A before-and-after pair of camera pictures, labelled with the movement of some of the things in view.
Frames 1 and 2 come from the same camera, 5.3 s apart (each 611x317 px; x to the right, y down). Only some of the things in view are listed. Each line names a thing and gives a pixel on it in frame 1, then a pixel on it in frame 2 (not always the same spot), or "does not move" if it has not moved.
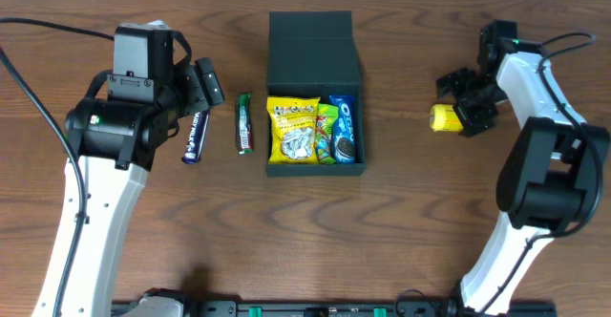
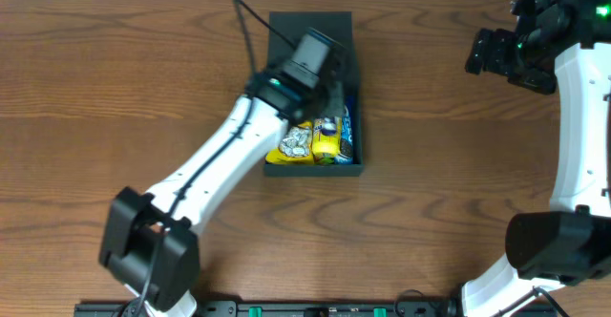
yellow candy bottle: [444, 117] -> [326, 139]
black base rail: [320, 308] does not move
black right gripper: [473, 105] -> [480, 51]
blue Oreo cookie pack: [344, 129] does not move
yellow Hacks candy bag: [293, 130] does not move
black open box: [313, 54] does not move
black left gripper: [209, 84] -> [337, 90]
